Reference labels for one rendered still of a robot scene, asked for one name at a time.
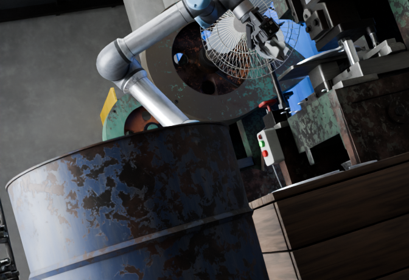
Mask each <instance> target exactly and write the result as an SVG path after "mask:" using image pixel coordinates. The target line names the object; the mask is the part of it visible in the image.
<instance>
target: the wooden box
mask: <svg viewBox="0 0 409 280"><path fill-rule="evenodd" d="M408 161H409V152H407V153H403V154H401V155H397V156H393V157H390V158H387V159H383V160H380V161H376V162H374V163H370V164H366V165H364V166H360V167H356V168H353V169H349V170H345V171H343V172H339V173H335V174H333V175H329V176H326V177H322V178H319V179H316V180H312V181H309V182H306V183H302V184H299V185H296V186H292V187H288V188H285V189H282V190H279V191H276V192H272V193H270V194H268V195H265V196H263V197H261V198H258V199H257V200H255V201H252V202H250V203H249V206H250V208H251V209H253V210H254V212H253V216H252V217H253V221H254V225H255V228H256V232H257V236H258V239H259V243H260V247H261V250H262V254H263V257H264V261H265V266H266V268H267V273H268V277H269V280H409V162H408ZM406 162H407V163H406ZM403 163H404V164H403Z"/></svg>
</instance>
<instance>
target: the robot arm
mask: <svg viewBox="0 0 409 280"><path fill-rule="evenodd" d="M229 9H230V11H232V13H233V14H234V15H235V17H236V18H237V19H238V20H241V23H242V24H244V23H245V22H248V24H247V25H246V40H247V48H249V49H251V50H252V49H254V48H255V47H257V48H258V49H259V50H260V51H261V52H262V53H263V54H265V55H267V56H269V57H271V58H273V59H275V60H278V61H284V60H285V55H284V49H285V43H284V42H283V41H278V38H277V36H276V33H277V32H278V30H279V29H280V27H279V25H278V24H277V23H276V22H275V20H274V19H273V18H272V17H270V18H266V17H265V18H266V19H265V18H264V17H263V16H262V15H261V14H260V13H259V12H258V11H259V8H258V7H256V8H254V5H253V4H252V3H251V1H250V0H182V1H180V2H178V3H177V4H175V5H174V6H172V7H171V8H169V9H168V10H166V11H165V12H163V13H162V14H160V15H158V16H157V17H156V18H154V19H152V20H151V21H149V22H148V23H146V24H144V25H143V26H142V27H140V28H138V29H137V30H135V31H134V32H132V33H131V34H129V35H128V36H126V37H125V38H123V39H121V38H118V39H116V40H114V41H113V42H112V43H110V44H109V45H107V46H106V47H105V48H104V49H103V50H102V51H101V52H100V54H99V55H98V57H97V62H96V66H97V70H98V72H99V74H100V75H101V76H102V77H103V78H105V79H107V80H110V81H112V82H113V83H115V84H116V85H117V86H118V87H119V88H120V89H121V90H122V91H123V92H124V93H125V94H131V95H132V96H133V97H134V98H135V99H136V100H137V101H138V102H139V103H140V104H141V105H142V106H143V107H144V108H145V109H146V110H147V111H148V112H149V113H150V114H151V115H152V116H153V117H154V118H155V119H156V120H157V121H158V122H159V123H160V124H161V125H162V126H163V127H165V126H169V125H176V124H185V123H190V122H199V121H196V120H190V119H189V118H188V117H187V116H186V115H185V114H183V113H182V112H181V111H180V110H179V109H178V108H177V107H176V106H175V105H174V104H173V103H172V102H171V101H170V100H169V99H168V98H167V97H166V96H165V95H164V94H163V93H162V92H161V91H160V90H159V89H158V88H157V87H156V86H155V85H154V84H153V83H152V82H151V81H150V80H149V79H148V78H147V71H146V70H145V69H144V68H143V67H142V66H141V64H140V63H139V62H138V61H137V59H135V56H137V55H138V54H140V53H141V52H143V51H145V50H146V49H148V48H149V47H151V46H153V45H154V44H155V43H157V42H159V41H160V40H162V39H163V38H165V37H166V36H168V35H170V34H171V33H172V32H174V31H176V30H177V29H179V28H180V27H182V26H183V25H185V24H187V23H188V22H189V21H191V20H193V19H195V20H196V21H197V23H199V25H200V26H201V27H202V28H203V29H207V28H208V27H209V26H210V25H213V23H214V22H216V21H217V20H218V19H219V18H220V17H221V16H222V15H223V14H224V13H226V12H227V11H228V10H229ZM266 41H270V44H269V43H265V42H266Z"/></svg>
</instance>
